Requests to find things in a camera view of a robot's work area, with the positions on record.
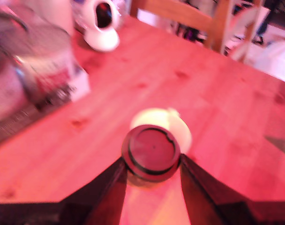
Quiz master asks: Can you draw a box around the yellow cartoon print mug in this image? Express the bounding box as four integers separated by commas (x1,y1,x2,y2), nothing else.
129,107,193,156

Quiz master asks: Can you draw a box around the tin can red label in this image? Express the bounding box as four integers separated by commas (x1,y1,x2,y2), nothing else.
0,24,76,106

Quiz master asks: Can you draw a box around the dark brown coffee capsule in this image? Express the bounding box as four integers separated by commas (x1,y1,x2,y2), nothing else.
120,125,182,188

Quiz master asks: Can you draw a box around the wooden chair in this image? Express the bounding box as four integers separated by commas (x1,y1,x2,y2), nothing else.
129,0,266,62

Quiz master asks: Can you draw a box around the dark grey cardboard tray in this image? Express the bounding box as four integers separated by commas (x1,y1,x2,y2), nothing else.
0,67,90,147

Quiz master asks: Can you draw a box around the small white round camera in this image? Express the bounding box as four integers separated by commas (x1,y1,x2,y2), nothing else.
82,0,121,53

